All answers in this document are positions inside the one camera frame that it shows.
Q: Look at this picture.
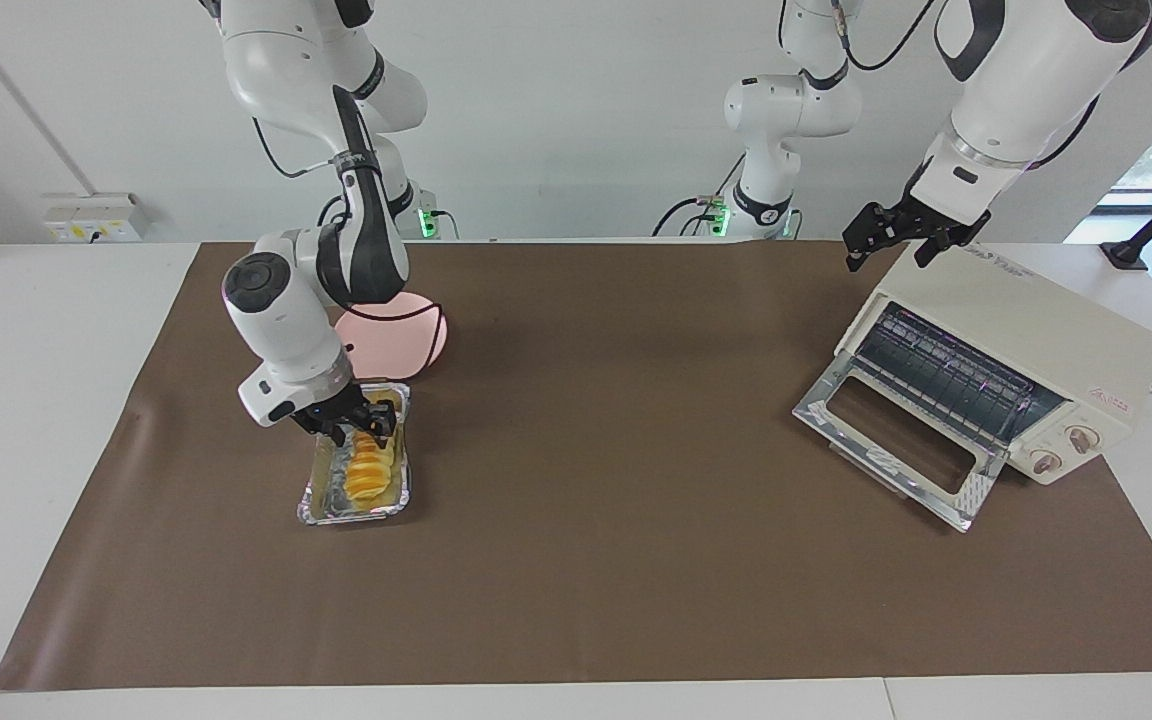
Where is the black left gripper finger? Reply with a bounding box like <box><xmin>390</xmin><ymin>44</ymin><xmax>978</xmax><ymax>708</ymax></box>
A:
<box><xmin>915</xmin><ymin>210</ymin><xmax>992</xmax><ymax>269</ymax></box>
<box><xmin>843</xmin><ymin>203</ymin><xmax>887</xmax><ymax>271</ymax></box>

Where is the sliced yellow bread loaf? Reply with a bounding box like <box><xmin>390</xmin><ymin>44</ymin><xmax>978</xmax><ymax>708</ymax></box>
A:
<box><xmin>341</xmin><ymin>392</ymin><xmax>405</xmax><ymax>504</ymax></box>

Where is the aluminium foil tray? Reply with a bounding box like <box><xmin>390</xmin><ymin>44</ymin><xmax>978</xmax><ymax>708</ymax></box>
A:
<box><xmin>296</xmin><ymin>380</ymin><xmax>414</xmax><ymax>526</ymax></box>

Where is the cream toaster oven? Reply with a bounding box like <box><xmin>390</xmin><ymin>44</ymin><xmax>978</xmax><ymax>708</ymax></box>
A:
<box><xmin>834</xmin><ymin>243</ymin><xmax>1152</xmax><ymax>487</ymax></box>

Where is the glass oven door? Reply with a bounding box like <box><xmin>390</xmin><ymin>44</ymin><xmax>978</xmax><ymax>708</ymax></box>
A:
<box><xmin>793</xmin><ymin>352</ymin><xmax>1009</xmax><ymax>533</ymax></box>

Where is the pink round plate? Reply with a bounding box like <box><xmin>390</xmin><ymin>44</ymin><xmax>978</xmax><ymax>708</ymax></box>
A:
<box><xmin>334</xmin><ymin>290</ymin><xmax>449</xmax><ymax>382</ymax></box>

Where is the brown table mat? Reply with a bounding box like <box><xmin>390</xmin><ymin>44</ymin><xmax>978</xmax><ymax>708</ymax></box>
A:
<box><xmin>0</xmin><ymin>240</ymin><xmax>1152</xmax><ymax>691</ymax></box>

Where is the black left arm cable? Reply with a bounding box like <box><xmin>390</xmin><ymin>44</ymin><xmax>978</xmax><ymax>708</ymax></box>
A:
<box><xmin>779</xmin><ymin>0</ymin><xmax>1103</xmax><ymax>169</ymax></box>

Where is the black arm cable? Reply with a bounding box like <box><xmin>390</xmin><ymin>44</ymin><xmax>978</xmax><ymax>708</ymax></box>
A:
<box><xmin>251</xmin><ymin>118</ymin><xmax>445</xmax><ymax>366</ymax></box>
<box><xmin>779</xmin><ymin>0</ymin><xmax>1103</xmax><ymax>169</ymax></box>

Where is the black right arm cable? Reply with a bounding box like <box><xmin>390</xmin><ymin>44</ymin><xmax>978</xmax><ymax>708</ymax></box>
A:
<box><xmin>251</xmin><ymin>118</ymin><xmax>445</xmax><ymax>366</ymax></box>

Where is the white wall socket box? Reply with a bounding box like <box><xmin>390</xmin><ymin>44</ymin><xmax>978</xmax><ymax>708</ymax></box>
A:
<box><xmin>44</xmin><ymin>193</ymin><xmax>149</xmax><ymax>244</ymax></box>

